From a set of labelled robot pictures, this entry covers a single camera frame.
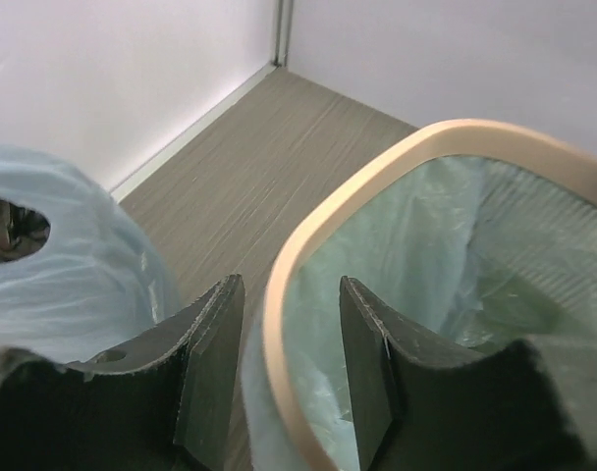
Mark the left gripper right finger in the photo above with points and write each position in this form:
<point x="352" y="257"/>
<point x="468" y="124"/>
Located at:
<point x="422" y="402"/>

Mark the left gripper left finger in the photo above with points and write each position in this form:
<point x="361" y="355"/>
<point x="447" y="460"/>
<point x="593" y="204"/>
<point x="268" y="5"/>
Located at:
<point x="160" y="401"/>

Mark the blue plastic bag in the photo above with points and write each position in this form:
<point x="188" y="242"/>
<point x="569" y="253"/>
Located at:
<point x="408" y="242"/>

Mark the green trash bin pink rim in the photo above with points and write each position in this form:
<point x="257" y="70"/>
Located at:
<point x="534" y="248"/>

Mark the bag filled with pink trash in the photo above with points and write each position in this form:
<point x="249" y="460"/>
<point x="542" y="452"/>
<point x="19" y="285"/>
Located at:
<point x="77" y="274"/>

